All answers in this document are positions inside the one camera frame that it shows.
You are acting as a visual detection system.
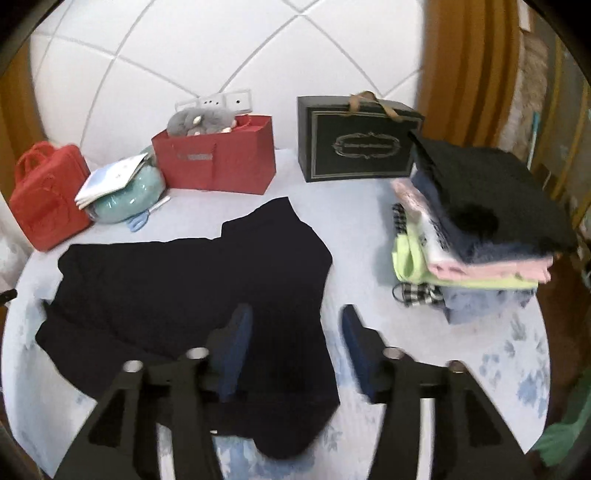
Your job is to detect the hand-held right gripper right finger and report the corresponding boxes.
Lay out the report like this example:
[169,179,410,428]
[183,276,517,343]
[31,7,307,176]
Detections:
[341,304,537,480]

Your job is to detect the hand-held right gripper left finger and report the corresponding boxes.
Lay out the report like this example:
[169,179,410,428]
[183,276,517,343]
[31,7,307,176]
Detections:
[55,304,254,480]

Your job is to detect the black garment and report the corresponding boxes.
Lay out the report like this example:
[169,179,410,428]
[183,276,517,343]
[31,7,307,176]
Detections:
[34,196,342,460]

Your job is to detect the stack of folded clothes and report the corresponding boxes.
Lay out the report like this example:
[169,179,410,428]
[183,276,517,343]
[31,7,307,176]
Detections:
[390,131,580,326]

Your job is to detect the red handbag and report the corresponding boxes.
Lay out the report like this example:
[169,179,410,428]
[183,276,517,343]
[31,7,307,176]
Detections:
[8,142,93,252]

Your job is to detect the light blue floral bed sheet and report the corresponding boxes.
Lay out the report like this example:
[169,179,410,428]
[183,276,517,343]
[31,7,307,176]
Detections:
[0,148,552,480]

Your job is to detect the white booklet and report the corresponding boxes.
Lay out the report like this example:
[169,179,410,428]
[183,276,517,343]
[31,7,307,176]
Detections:
[74,154,148,210]

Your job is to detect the teal round cushion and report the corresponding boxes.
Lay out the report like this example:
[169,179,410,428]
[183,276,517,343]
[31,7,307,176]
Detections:
[88,159,166,226]

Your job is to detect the red paper bag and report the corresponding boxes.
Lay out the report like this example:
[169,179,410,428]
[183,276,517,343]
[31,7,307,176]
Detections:
[151,114,277,195]

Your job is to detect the black gift bag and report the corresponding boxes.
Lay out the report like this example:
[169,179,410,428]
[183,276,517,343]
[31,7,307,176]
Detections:
[296,91,426,184]

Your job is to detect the green cloth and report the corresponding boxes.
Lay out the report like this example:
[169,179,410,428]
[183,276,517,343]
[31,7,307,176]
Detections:
[531,378,591,468]

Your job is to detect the grey plush toy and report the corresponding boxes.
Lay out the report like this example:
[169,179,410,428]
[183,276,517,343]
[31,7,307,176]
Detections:
[166,107,238,137]

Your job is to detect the orange curtain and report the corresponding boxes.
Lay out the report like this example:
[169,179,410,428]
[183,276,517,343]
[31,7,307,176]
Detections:
[416,0,527,153]

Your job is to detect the white padded headboard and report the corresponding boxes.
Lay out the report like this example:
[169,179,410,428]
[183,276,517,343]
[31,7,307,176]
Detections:
[28,0,428,149]

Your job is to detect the blue-handled scissors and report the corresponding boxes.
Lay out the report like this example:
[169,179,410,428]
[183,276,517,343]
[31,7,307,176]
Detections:
[127,196,171,232]

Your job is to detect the white wall socket panel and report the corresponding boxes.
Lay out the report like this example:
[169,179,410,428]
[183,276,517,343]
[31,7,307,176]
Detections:
[175,90,254,116]

